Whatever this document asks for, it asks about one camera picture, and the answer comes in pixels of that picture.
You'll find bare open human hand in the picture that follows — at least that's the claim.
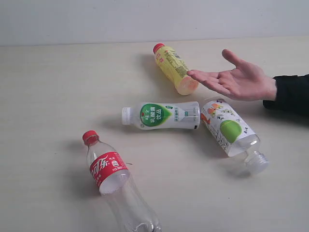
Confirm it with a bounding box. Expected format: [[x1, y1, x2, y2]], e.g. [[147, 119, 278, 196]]
[[187, 49, 277, 101]]

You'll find clear bottle with fruit label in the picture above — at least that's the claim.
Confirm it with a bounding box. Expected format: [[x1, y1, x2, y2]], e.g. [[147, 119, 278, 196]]
[[200, 98, 269, 174]]

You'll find white bottle with green label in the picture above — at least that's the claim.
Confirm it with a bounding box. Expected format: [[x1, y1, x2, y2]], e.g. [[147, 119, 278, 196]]
[[121, 101, 200, 130]]

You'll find clear cola bottle red label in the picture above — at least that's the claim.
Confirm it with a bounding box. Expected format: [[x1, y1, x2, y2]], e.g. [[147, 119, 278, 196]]
[[83, 130, 162, 232]]

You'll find yellow bottle with red cap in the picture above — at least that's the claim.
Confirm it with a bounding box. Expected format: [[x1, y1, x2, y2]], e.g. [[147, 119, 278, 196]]
[[153, 43, 198, 96]]

